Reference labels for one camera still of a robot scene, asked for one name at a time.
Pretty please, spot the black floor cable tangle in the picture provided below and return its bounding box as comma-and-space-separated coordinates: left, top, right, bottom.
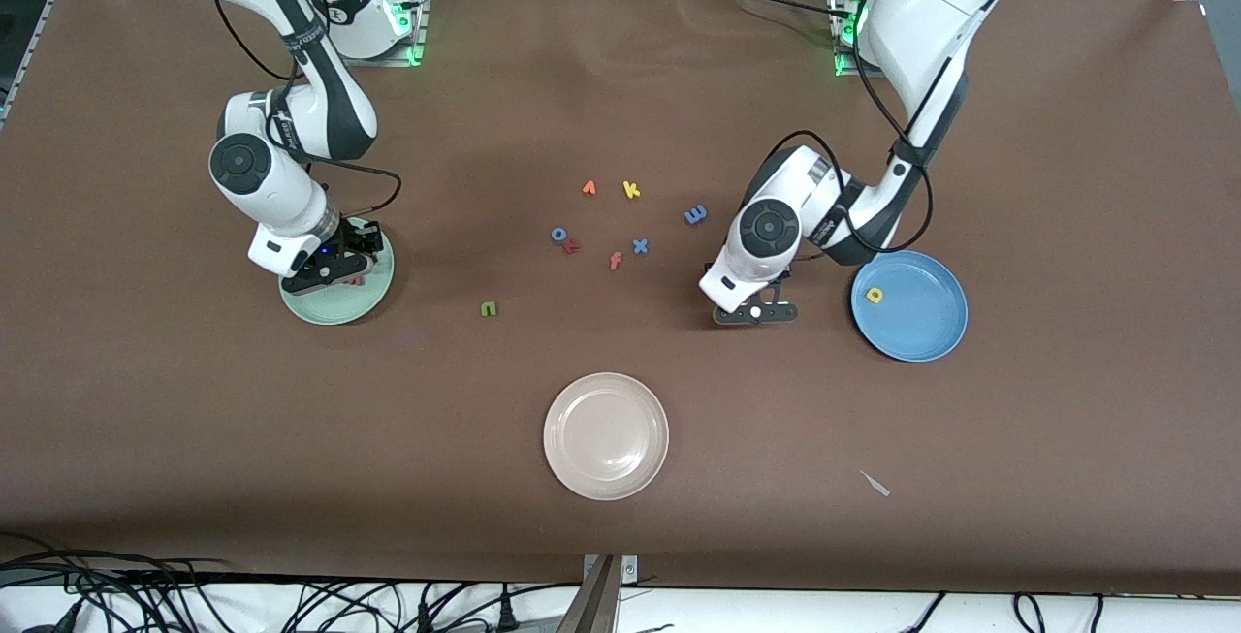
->
0, 536, 234, 633

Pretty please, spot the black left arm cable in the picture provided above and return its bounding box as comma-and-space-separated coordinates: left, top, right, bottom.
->
756, 0, 934, 261

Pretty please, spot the beige plate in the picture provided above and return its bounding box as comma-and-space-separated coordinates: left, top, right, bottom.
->
543, 372, 671, 502

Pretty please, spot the green plate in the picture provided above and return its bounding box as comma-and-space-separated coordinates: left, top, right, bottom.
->
278, 218, 397, 327

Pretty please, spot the blue plate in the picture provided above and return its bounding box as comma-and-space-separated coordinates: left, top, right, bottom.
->
850, 249, 970, 364

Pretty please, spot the aluminium table clamp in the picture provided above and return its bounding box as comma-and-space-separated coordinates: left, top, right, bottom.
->
582, 554, 639, 584

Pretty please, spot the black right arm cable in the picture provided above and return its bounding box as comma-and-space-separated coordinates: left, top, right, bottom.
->
213, 0, 403, 222

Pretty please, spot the brown table cover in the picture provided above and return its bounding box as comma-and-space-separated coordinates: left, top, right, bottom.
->
0, 0, 1241, 597

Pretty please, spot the grey metal post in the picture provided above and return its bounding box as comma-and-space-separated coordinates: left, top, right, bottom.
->
556, 555, 621, 633

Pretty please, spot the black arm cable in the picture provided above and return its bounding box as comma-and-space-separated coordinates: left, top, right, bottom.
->
756, 0, 934, 261
213, 0, 403, 222

